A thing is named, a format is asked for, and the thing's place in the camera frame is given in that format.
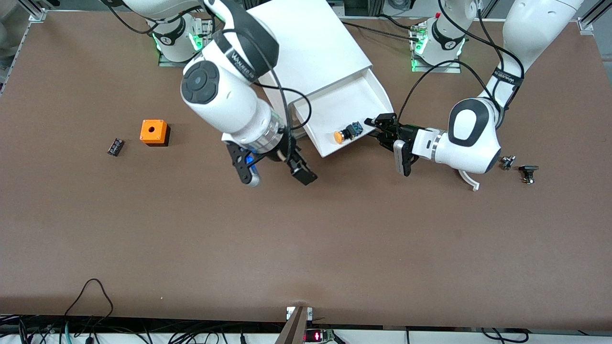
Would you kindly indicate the white curved plastic piece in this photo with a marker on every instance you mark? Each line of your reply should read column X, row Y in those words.
column 471, row 180

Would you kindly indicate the orange button enclosure box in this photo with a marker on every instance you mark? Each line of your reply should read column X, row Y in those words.
column 153, row 131

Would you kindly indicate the dark cylindrical capacitor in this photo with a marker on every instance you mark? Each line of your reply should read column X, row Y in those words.
column 115, row 147

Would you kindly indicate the white plastic drawer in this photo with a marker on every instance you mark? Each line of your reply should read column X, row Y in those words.
column 334, row 107

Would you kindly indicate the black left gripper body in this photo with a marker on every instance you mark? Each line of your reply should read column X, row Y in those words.
column 400, row 134

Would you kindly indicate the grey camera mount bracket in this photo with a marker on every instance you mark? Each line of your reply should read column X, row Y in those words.
column 294, row 327

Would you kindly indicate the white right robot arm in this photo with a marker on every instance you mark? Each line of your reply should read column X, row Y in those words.
column 215, row 100

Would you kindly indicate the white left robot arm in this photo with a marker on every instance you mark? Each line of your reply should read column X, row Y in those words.
column 473, row 138

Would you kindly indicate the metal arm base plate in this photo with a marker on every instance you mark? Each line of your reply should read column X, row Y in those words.
column 449, row 69
column 167, row 62

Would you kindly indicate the white drawer cabinet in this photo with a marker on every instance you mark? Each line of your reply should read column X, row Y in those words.
column 306, row 43

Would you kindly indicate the small black switch part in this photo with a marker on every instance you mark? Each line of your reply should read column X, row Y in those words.
column 528, row 171

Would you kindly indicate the orange mushroom push button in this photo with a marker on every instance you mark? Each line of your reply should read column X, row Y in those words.
column 339, row 137

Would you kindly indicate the small silver metal part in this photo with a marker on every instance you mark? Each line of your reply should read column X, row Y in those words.
column 507, row 162

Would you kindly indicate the small device with red light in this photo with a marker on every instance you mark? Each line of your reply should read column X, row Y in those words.
column 318, row 336

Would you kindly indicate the aluminium frame rail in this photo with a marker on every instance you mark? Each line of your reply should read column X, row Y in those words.
column 593, row 14
column 33, row 9

